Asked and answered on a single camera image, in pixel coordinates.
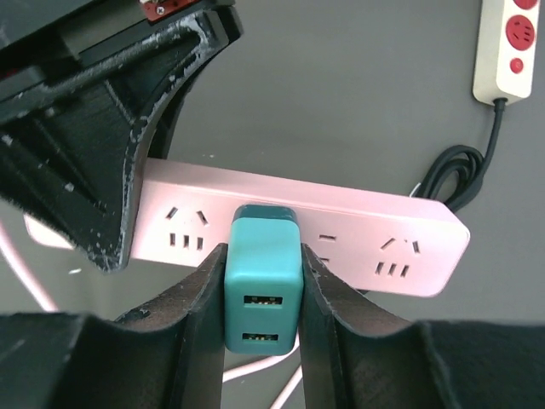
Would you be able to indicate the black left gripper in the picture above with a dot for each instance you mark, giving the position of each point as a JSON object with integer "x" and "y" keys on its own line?
{"x": 89, "y": 91}

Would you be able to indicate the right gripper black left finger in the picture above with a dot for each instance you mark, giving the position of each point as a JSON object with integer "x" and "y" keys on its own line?
{"x": 166, "y": 353}

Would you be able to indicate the beige power strip red sockets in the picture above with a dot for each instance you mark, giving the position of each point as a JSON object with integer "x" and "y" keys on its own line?
{"x": 505, "y": 52}

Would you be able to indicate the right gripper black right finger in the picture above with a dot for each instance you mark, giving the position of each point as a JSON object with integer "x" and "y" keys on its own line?
{"x": 355, "y": 354}

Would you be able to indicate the pink power strip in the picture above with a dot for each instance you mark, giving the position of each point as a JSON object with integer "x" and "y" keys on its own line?
{"x": 372, "y": 241}

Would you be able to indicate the teal dual usb charger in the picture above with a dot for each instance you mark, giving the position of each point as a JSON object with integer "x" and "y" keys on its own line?
{"x": 263, "y": 282}

